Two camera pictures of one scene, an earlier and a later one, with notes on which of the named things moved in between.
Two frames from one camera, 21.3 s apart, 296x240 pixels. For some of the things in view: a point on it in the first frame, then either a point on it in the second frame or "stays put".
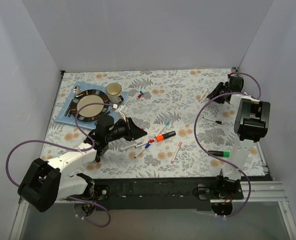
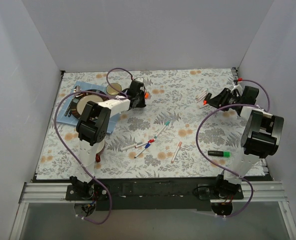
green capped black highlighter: (225, 153) stays put
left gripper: (130, 128) → (140, 97)
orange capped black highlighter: (160, 137) → (206, 99)
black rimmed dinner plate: (93, 112) stays put
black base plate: (161, 194) stays put
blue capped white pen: (147, 146) stays put
